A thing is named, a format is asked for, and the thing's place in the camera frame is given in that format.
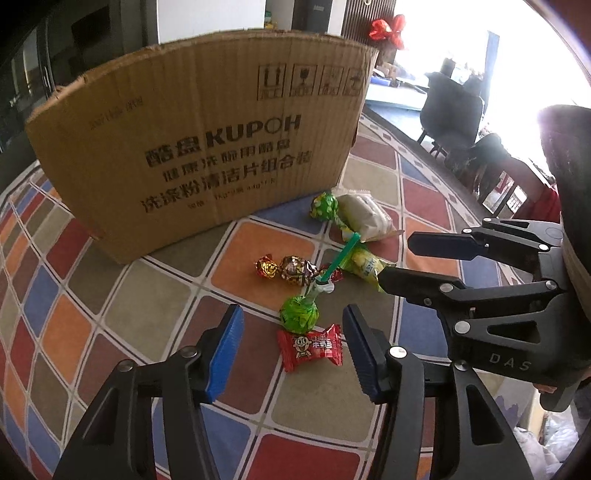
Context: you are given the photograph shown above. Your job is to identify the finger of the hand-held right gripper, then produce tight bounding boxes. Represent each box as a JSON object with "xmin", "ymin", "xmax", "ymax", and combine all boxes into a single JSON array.
[
  {"xmin": 378, "ymin": 265, "xmax": 568, "ymax": 348},
  {"xmin": 407, "ymin": 219, "xmax": 563, "ymax": 274}
]

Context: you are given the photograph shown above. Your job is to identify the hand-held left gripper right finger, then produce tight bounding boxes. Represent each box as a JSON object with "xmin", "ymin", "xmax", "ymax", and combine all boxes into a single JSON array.
[{"xmin": 342, "ymin": 304, "xmax": 536, "ymax": 480}]

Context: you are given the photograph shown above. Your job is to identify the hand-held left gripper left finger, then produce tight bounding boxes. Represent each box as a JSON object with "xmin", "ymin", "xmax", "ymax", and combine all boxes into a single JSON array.
[{"xmin": 53, "ymin": 304, "xmax": 245, "ymax": 480}]

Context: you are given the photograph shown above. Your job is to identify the yellow-green candy packet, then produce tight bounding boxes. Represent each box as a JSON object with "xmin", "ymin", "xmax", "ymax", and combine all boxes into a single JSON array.
[{"xmin": 342, "ymin": 246, "xmax": 394, "ymax": 292}]

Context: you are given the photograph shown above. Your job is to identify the green lollipop with teal stick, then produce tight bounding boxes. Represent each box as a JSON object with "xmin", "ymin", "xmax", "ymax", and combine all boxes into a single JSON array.
[{"xmin": 279, "ymin": 233, "xmax": 361, "ymax": 334}]

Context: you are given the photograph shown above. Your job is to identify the whitish bun packet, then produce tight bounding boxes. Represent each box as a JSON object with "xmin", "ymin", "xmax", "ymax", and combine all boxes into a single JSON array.
[{"xmin": 336, "ymin": 193, "xmax": 405, "ymax": 243}]

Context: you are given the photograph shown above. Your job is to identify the brown foil twist candy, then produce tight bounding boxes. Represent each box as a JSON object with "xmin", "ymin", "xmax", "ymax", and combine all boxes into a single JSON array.
[{"xmin": 279, "ymin": 255, "xmax": 345, "ymax": 288}]

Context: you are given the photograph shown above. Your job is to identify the brown cardboard box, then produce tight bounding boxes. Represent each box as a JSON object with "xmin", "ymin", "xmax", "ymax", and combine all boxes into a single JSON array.
[{"xmin": 25, "ymin": 30, "xmax": 380, "ymax": 265}]

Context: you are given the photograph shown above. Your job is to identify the person's right forearm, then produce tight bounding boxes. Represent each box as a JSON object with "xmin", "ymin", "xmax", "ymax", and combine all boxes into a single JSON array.
[{"xmin": 540, "ymin": 105, "xmax": 591, "ymax": 296}]

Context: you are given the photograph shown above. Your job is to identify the colourful checked tablecloth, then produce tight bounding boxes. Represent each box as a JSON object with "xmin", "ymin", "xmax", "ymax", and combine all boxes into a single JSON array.
[{"xmin": 0, "ymin": 108, "xmax": 573, "ymax": 480}]

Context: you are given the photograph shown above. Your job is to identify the red garment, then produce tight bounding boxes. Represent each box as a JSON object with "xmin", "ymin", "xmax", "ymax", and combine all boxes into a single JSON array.
[{"xmin": 517, "ymin": 185, "xmax": 561, "ymax": 223}]

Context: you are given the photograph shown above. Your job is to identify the white plastic bag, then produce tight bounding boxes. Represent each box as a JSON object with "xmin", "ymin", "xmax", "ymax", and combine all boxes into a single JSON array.
[{"xmin": 512, "ymin": 411, "xmax": 583, "ymax": 480}]

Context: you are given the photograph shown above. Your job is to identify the dark slatted chair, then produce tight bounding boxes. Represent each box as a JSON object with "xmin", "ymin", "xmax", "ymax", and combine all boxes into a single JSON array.
[{"xmin": 462, "ymin": 133, "xmax": 532, "ymax": 217}]

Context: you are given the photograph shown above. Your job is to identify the dark armchair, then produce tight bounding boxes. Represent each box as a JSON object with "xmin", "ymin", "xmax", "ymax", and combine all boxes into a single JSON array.
[{"xmin": 418, "ymin": 71, "xmax": 485, "ymax": 158}]

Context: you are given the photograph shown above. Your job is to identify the white low cabinet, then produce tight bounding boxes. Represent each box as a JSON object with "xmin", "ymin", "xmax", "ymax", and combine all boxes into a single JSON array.
[{"xmin": 365, "ymin": 69, "xmax": 430, "ymax": 112}]

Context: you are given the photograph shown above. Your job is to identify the blue vertical panel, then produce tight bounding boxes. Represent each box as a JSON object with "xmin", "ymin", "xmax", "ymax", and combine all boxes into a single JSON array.
[{"xmin": 487, "ymin": 30, "xmax": 502, "ymax": 93}]

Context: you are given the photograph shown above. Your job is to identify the red bow decoration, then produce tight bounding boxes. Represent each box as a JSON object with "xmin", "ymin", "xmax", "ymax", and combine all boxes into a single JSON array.
[{"xmin": 368, "ymin": 14, "xmax": 407, "ymax": 49}]

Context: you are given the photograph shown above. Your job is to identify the dark framed glass sliding door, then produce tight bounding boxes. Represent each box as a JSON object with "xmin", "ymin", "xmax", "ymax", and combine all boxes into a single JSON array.
[{"xmin": 0, "ymin": 0, "xmax": 269, "ymax": 153}]

